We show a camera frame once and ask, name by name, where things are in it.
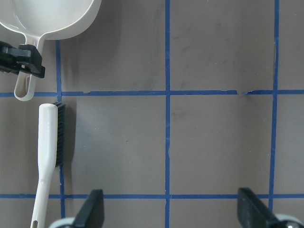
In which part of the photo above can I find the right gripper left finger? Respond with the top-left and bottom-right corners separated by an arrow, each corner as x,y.
72,190 -> 105,228

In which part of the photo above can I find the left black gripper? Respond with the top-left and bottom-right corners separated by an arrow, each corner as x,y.
0,41 -> 45,78

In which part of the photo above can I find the white hand brush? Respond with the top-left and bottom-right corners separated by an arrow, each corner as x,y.
30,102 -> 65,228

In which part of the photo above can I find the white dustpan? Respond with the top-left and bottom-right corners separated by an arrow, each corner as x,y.
0,0 -> 101,101

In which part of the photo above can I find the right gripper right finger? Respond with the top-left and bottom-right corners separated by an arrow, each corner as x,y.
237,188 -> 285,228

